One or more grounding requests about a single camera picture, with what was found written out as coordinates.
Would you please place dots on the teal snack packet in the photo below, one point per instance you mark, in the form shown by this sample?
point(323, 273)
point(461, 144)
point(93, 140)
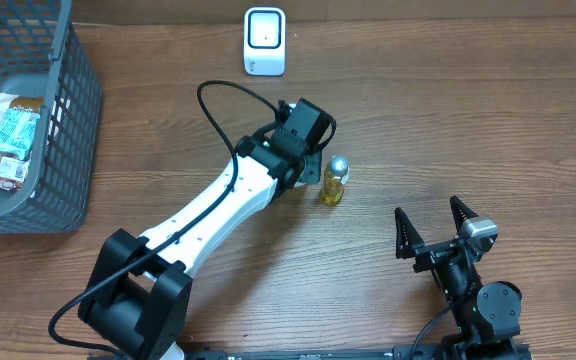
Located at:
point(17, 131)

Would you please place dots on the grey plastic mesh basket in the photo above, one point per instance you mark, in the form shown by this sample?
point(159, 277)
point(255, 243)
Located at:
point(42, 57)

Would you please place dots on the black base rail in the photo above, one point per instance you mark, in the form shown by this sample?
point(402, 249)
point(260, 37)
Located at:
point(298, 355)

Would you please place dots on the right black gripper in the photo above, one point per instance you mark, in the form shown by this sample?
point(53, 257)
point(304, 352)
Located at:
point(410, 241)

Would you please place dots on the yellow dish soap bottle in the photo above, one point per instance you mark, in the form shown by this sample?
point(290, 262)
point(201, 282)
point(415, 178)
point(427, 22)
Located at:
point(335, 176)

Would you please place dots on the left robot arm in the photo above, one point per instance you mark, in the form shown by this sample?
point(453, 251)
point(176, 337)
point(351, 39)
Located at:
point(142, 284)

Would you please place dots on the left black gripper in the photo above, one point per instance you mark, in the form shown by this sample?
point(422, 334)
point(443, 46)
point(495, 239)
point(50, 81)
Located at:
point(312, 168)

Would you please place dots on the white barcode scanner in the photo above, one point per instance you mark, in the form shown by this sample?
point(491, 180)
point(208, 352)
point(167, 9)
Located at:
point(264, 44)

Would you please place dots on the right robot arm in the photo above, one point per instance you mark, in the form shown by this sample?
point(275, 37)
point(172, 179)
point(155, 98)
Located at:
point(486, 315)

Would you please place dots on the brown white snack wrapper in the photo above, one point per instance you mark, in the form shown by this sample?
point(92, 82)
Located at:
point(13, 172)

